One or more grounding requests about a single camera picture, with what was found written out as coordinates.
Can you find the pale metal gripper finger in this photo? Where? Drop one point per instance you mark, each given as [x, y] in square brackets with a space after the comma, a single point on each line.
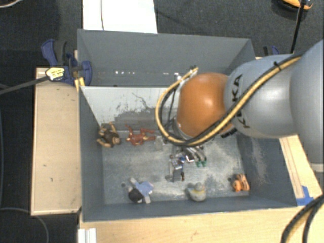
[174, 171]

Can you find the blue and red toy figure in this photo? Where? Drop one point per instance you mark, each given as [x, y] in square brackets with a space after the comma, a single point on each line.
[182, 173]

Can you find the grey toy duck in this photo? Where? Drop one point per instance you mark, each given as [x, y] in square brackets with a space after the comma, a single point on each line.
[197, 192]

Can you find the pale blue dark-headed toy figure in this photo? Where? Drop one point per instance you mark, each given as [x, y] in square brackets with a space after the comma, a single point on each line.
[140, 191]

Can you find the red and gold toy figure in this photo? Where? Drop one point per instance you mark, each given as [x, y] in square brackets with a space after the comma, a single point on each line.
[138, 137]

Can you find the orange toy animal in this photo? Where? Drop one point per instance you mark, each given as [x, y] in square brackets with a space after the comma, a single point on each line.
[240, 182]

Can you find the brown toy figure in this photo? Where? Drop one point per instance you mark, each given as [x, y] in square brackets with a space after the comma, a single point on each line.
[109, 135]

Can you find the grey metal bin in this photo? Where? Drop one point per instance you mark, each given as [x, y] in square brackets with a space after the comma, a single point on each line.
[136, 59]

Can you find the pale wood flat board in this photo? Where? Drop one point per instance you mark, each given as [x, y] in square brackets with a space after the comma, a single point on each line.
[57, 148]

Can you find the black cylinder on white bracket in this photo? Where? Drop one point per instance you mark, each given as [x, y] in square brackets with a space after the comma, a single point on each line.
[228, 134]

